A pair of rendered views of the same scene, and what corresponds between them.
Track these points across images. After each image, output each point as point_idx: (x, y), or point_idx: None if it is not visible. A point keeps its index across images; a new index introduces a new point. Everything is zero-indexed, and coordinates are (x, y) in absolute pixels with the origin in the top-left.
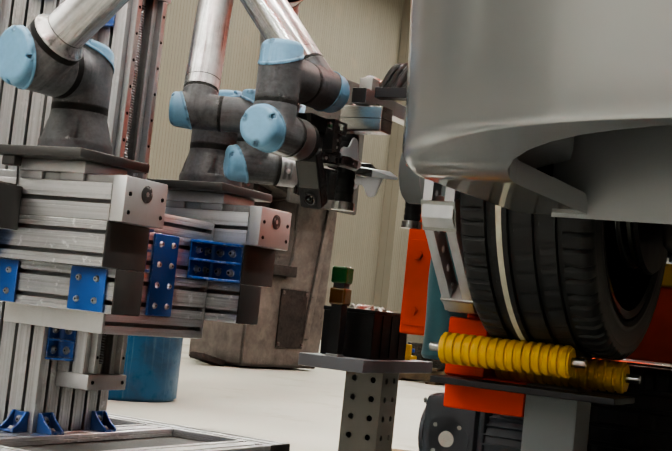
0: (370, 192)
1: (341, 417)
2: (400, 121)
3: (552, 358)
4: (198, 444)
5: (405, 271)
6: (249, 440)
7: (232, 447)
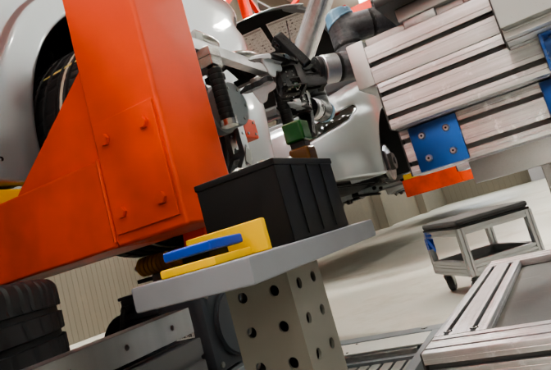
0: (263, 99)
1: (339, 342)
2: (238, 66)
3: None
4: (490, 302)
5: (220, 143)
6: (475, 335)
7: (456, 313)
